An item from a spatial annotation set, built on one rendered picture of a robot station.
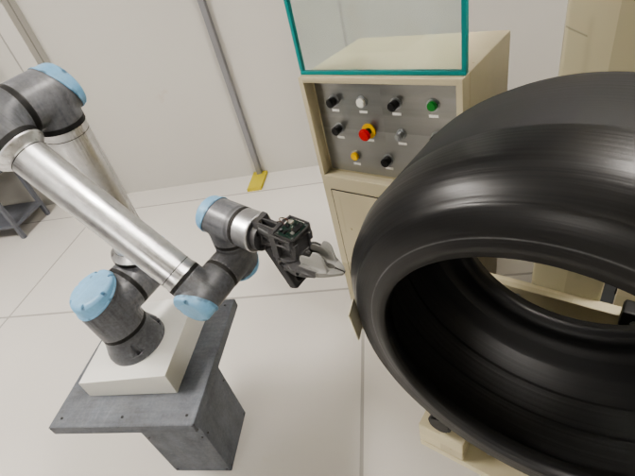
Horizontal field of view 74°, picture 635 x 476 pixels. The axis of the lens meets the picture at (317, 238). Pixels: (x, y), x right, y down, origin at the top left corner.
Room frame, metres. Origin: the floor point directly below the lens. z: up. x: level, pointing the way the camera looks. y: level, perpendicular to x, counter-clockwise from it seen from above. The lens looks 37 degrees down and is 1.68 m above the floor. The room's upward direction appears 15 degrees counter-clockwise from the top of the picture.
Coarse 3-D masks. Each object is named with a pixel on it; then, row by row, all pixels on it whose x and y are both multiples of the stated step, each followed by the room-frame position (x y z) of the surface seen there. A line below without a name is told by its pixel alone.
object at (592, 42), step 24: (576, 0) 0.60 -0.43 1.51; (600, 0) 0.58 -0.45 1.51; (624, 0) 0.56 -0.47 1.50; (576, 24) 0.60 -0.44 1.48; (600, 24) 0.58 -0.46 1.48; (624, 24) 0.56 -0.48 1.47; (576, 48) 0.59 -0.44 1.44; (600, 48) 0.57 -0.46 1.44; (624, 48) 0.55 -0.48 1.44; (576, 72) 0.59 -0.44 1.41; (552, 288) 0.58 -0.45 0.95; (576, 288) 0.55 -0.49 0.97; (600, 288) 0.52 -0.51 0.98
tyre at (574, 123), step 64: (448, 128) 0.52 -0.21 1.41; (512, 128) 0.39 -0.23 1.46; (576, 128) 0.34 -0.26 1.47; (384, 192) 0.47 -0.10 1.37; (448, 192) 0.36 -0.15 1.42; (512, 192) 0.31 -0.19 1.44; (576, 192) 0.28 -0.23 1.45; (384, 256) 0.40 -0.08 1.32; (448, 256) 0.34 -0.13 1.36; (512, 256) 0.29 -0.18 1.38; (576, 256) 0.25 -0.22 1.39; (384, 320) 0.41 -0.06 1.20; (448, 320) 0.54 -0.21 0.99; (512, 320) 0.52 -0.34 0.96; (576, 320) 0.47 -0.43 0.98; (448, 384) 0.43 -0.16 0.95; (512, 384) 0.42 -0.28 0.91; (576, 384) 0.39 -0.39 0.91; (512, 448) 0.28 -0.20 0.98; (576, 448) 0.28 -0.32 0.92
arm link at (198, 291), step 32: (0, 96) 0.97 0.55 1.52; (0, 128) 0.90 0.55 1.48; (32, 128) 0.93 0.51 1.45; (0, 160) 0.88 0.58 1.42; (32, 160) 0.88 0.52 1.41; (64, 160) 0.91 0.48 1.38; (64, 192) 0.84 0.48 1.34; (96, 192) 0.86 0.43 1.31; (96, 224) 0.81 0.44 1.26; (128, 224) 0.81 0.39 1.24; (128, 256) 0.78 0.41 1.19; (160, 256) 0.76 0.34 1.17; (192, 288) 0.72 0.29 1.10; (224, 288) 0.74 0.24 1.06
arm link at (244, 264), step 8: (216, 248) 0.82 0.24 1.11; (224, 248) 0.80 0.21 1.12; (232, 248) 0.80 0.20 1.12; (240, 248) 0.80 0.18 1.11; (216, 256) 0.81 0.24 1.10; (224, 256) 0.80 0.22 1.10; (232, 256) 0.80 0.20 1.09; (240, 256) 0.81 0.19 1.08; (248, 256) 0.81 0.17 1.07; (256, 256) 0.84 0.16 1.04; (224, 264) 0.78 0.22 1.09; (232, 264) 0.78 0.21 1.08; (240, 264) 0.79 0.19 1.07; (248, 264) 0.81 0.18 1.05; (256, 264) 0.83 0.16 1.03; (232, 272) 0.77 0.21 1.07; (240, 272) 0.78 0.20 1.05; (248, 272) 0.81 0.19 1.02; (240, 280) 0.81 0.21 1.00
